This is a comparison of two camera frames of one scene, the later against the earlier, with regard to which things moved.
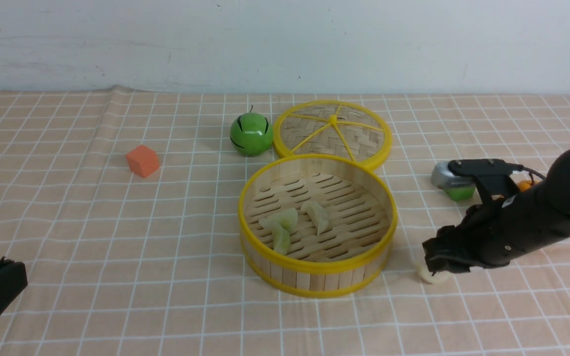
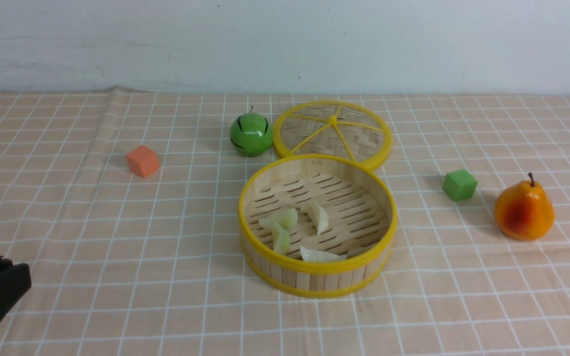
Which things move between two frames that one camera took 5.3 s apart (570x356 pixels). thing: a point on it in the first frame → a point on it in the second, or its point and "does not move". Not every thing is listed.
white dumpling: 438,277 → 311,255
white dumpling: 321,218 does not move
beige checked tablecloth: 124,207 does not move
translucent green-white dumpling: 281,240 does not move
